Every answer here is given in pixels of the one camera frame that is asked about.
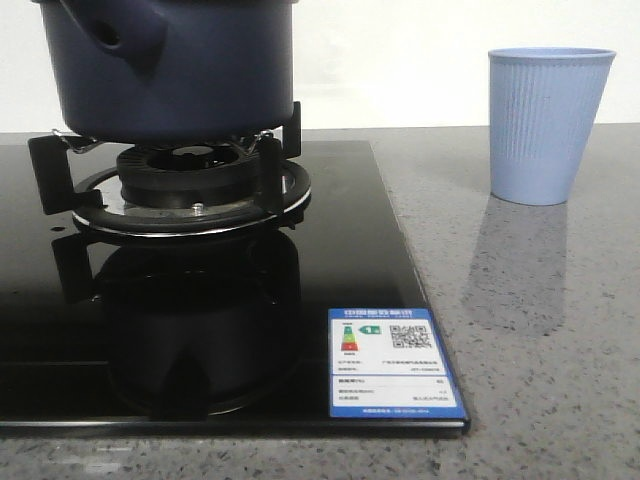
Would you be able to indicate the light blue ribbed cup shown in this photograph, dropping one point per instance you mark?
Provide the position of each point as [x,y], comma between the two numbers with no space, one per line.
[542,106]

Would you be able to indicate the black pot support grate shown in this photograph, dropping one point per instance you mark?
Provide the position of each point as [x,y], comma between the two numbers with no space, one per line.
[281,195]

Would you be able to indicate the dark blue cooking pot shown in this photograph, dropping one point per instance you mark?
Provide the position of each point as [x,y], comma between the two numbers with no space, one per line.
[149,72]

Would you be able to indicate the blue energy label sticker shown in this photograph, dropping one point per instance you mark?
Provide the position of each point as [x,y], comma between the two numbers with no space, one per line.
[388,363]

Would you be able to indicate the black round gas burner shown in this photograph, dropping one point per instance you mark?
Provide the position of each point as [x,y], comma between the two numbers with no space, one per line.
[178,178]

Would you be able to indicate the black glass gas stove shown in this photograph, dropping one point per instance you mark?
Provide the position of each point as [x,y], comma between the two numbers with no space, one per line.
[204,338]

